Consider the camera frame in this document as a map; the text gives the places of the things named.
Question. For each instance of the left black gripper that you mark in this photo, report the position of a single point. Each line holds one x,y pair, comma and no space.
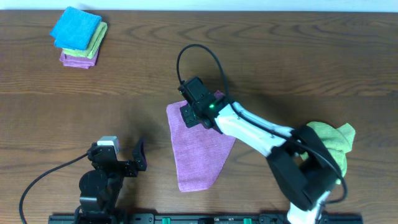
123,166

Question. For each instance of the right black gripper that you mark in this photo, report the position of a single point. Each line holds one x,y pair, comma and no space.
189,115

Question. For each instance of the purple microfibre cloth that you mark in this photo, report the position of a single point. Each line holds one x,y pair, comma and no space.
199,153

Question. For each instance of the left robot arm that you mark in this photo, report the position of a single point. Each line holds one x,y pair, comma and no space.
101,186

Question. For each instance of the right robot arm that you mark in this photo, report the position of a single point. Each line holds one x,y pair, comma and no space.
305,171

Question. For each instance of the folded purple cloth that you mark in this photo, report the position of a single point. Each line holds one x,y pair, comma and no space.
78,62

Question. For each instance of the folded green cloth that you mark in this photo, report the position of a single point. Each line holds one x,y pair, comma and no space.
92,46

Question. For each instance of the folded blue cloth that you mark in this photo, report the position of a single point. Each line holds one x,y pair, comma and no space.
74,29

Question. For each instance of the crumpled green cloth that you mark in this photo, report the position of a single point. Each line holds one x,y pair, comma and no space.
338,141

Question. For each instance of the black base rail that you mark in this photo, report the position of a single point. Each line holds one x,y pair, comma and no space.
148,218

